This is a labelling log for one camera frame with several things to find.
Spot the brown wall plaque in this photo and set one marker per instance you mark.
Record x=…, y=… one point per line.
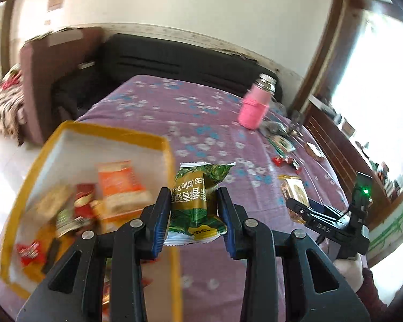
x=56, y=1

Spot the small red candy packet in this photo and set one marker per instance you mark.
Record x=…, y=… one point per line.
x=280, y=161
x=294, y=166

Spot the wooden tiled cabinet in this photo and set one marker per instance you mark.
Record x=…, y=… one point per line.
x=339, y=151

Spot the small yellow snack packet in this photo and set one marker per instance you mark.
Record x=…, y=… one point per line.
x=97, y=213

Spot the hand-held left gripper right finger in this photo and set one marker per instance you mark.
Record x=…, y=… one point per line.
x=226, y=224

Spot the brown armchair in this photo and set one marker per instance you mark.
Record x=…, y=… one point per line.
x=37, y=84

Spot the green bamboo print sheet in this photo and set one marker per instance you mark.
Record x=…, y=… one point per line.
x=396, y=228

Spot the black sofa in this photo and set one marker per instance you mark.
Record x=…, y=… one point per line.
x=188, y=57

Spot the large yellow packet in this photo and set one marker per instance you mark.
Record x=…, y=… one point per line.
x=45, y=231

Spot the pink bottle with knit sleeve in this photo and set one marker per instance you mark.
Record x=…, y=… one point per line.
x=253, y=110

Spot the brown patterned blanket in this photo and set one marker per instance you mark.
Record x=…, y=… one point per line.
x=3, y=107

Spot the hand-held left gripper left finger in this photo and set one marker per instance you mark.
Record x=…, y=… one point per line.
x=163, y=221

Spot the dark red candy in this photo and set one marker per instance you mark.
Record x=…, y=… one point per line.
x=30, y=253

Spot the person's right forearm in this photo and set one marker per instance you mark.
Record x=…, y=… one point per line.
x=369, y=288

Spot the white remote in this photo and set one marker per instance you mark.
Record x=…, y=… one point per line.
x=87, y=64

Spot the dark red stick packet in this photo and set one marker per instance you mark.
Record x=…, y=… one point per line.
x=84, y=201

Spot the wooden door frame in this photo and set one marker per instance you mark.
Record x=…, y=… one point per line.
x=335, y=40

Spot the green pea snack packet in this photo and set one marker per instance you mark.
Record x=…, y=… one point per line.
x=194, y=201

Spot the cream biscuit packet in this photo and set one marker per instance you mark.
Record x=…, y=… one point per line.
x=53, y=201

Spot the orange cracker packet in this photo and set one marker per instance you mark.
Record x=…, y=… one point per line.
x=121, y=187

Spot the yellow-edged cardboard box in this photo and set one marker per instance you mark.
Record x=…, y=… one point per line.
x=87, y=147

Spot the round cracker packet green label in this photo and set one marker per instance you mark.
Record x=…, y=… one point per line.
x=282, y=143

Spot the dark grey snack packet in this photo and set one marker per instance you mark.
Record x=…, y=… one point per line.
x=273, y=128

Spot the green white candy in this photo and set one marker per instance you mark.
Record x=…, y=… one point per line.
x=67, y=221

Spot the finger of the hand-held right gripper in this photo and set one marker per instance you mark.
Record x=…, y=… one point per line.
x=310, y=218

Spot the brown bread bag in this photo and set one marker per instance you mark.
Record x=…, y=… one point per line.
x=314, y=149

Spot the yellow cracker packet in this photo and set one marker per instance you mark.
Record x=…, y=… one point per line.
x=294, y=191

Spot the purple floral tablecloth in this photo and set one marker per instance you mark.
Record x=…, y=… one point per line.
x=205, y=114

